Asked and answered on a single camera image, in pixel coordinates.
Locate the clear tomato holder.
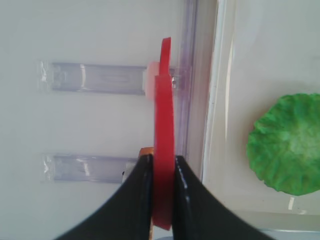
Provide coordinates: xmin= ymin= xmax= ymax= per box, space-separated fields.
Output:
xmin=37 ymin=60 xmax=160 ymax=98

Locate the cream rectangular tray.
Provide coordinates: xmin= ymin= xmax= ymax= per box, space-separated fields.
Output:
xmin=203 ymin=0 xmax=320 ymax=232

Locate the clear bread holder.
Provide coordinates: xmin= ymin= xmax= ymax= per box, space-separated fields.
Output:
xmin=41 ymin=153 xmax=138 ymax=184

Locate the standing toasted bread slice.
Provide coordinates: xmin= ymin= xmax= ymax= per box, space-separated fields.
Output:
xmin=138 ymin=147 xmax=154 ymax=158

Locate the clear long rail left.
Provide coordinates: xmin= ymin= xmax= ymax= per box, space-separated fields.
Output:
xmin=172 ymin=0 xmax=199 ymax=156

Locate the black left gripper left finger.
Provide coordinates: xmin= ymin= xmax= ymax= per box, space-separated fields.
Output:
xmin=57 ymin=154 xmax=153 ymax=240

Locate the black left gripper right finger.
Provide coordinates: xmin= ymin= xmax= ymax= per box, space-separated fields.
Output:
xmin=173 ymin=155 xmax=320 ymax=240

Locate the red tomato slice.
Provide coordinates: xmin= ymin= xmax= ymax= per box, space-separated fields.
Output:
xmin=152 ymin=74 xmax=175 ymax=231
xmin=159 ymin=37 xmax=171 ymax=75

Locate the green lettuce leaf on tray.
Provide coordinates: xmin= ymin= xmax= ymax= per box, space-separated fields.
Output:
xmin=246 ymin=93 xmax=320 ymax=196

